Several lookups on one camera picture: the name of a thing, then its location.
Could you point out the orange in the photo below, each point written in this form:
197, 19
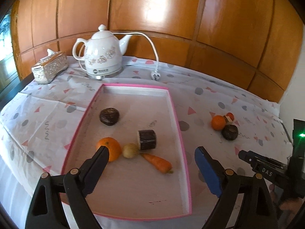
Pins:
113, 146

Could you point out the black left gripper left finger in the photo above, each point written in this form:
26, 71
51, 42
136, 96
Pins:
79, 183

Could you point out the orange carrot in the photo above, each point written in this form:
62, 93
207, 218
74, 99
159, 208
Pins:
160, 164

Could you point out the dark round fruit front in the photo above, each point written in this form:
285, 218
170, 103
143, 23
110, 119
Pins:
109, 116

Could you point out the silver patterned tissue box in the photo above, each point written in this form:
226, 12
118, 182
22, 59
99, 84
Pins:
50, 66

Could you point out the white ceramic electric kettle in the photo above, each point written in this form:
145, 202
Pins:
102, 54

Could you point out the red tomato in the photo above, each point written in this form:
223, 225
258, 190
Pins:
230, 116

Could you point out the small tan round fruit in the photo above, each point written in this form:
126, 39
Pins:
130, 150

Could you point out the dark round fruit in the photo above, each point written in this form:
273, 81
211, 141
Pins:
109, 116
230, 132

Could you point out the person's right hand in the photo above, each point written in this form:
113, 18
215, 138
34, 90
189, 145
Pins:
291, 206

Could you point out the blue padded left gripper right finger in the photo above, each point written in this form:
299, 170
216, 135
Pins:
224, 183

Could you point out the pink rimmed white tray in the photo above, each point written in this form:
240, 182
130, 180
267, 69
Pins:
147, 177

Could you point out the dark cut cylinder vegetable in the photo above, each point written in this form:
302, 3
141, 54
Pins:
147, 139

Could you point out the pale cut vegetable piece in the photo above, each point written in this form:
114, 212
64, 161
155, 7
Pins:
228, 119

